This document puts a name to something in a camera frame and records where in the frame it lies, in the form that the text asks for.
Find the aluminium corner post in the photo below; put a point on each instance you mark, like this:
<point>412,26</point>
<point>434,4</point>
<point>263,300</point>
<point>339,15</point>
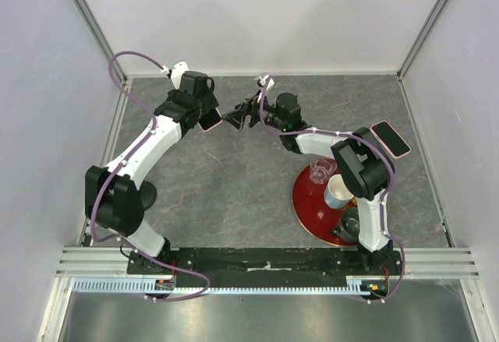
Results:
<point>422,36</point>
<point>94,28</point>

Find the left aluminium corner post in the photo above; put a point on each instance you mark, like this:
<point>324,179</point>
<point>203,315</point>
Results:
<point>94,28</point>

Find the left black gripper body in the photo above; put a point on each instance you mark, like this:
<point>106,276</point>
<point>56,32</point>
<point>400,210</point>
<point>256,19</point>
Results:
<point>207,104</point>

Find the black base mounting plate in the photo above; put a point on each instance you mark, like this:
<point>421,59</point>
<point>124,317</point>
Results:
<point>267,266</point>

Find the slotted cable duct rail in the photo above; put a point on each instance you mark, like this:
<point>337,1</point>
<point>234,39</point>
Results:
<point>129,285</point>

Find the pink case smartphone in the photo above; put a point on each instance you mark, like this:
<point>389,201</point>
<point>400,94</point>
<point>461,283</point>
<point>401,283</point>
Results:
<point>210,120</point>
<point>391,140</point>

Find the red round tray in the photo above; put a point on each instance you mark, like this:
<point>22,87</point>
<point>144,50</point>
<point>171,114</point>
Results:
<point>311,210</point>

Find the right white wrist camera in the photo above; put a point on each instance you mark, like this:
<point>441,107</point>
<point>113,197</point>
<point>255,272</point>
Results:
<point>265,82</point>

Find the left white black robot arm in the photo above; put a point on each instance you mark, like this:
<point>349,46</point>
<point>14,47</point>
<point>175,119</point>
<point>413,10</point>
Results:
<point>117,195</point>

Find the light blue white mug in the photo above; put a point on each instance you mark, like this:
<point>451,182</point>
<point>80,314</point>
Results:
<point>336,194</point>

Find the aluminium frame front rail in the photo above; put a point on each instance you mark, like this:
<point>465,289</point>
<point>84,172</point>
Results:
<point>420,263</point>

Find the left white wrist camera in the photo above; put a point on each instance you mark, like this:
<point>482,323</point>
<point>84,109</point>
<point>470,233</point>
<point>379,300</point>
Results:
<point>175,73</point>

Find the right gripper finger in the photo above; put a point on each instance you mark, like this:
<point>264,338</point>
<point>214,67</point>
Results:
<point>235,118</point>
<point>245,107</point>

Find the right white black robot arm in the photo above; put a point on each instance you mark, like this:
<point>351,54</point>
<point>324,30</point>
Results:
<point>363,165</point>

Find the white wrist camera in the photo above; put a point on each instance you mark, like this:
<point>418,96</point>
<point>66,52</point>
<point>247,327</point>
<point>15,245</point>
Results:
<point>175,73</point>
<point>265,82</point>

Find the right aluminium corner post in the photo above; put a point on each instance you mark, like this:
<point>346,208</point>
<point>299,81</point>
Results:
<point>422,36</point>

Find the black round base phone holder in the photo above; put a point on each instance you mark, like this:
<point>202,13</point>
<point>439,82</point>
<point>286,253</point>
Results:
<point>148,194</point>

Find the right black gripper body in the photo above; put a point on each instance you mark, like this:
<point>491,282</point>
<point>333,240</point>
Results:
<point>257,115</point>

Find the clear glass cup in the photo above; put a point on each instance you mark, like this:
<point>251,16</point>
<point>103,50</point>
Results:
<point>322,169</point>

